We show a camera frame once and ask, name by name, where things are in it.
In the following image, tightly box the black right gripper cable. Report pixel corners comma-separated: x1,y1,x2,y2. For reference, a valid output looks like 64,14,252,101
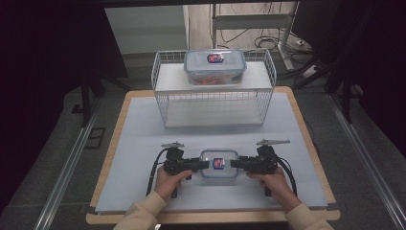
276,157,299,197

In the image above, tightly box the black stand leg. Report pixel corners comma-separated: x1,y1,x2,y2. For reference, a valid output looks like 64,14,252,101
293,57,356,125
79,72,107,127

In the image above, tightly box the white wire basket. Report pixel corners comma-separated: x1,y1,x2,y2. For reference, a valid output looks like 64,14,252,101
150,48,278,129

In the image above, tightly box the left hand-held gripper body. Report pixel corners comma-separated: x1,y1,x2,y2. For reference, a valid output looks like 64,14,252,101
160,141,193,176

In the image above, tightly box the grey metal desk frame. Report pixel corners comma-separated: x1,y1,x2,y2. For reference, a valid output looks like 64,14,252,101
210,1,302,72

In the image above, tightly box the person's left hand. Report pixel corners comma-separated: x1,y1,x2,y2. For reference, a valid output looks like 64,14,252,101
154,166,193,203

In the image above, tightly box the white cabinet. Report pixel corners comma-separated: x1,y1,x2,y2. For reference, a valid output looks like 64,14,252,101
103,4,191,55

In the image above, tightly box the tangle of black floor cables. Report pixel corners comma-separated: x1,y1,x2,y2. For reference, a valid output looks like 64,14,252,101
219,28,314,65

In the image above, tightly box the black floor plate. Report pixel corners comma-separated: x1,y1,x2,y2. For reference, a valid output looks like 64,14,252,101
84,126,107,150

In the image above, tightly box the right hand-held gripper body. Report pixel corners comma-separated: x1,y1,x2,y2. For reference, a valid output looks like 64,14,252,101
251,138,291,175

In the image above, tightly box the person's right hand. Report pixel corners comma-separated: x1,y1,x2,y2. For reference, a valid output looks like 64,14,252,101
245,167,303,214

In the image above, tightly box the light blue table mat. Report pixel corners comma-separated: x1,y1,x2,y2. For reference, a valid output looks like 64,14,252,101
94,92,329,215

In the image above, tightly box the large clear plastic food container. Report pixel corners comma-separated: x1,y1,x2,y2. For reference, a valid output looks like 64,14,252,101
183,48,248,87

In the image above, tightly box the aluminium floor rail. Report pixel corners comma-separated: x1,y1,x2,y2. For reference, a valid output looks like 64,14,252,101
327,93,406,230
33,95,103,230

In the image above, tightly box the dark curtain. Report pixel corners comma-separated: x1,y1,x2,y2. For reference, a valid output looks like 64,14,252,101
0,0,129,212
291,0,406,157

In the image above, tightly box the white power strip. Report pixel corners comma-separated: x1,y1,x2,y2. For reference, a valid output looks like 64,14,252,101
301,64,318,80

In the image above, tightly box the small clear plastic food container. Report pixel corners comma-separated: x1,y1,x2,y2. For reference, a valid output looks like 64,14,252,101
199,149,240,179

